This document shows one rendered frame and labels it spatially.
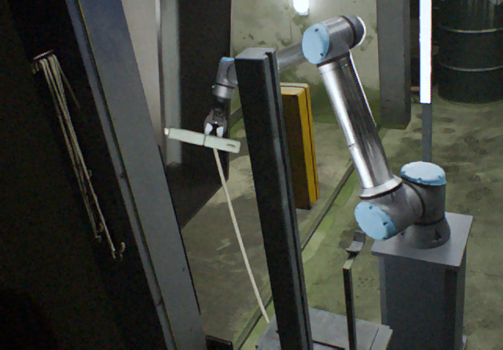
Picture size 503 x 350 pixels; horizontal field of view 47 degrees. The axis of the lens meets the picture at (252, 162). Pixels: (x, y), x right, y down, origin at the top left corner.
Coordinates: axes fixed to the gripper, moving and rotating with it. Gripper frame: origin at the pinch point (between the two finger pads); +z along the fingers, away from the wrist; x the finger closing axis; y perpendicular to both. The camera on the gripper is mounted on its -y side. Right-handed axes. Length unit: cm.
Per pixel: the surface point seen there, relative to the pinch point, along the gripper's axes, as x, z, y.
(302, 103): -7, -30, -139
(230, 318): -29, 80, 8
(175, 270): 6, 29, -81
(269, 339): -22, 35, -102
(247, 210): -37, 48, 93
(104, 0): 38, -41, -106
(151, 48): 31, -33, -32
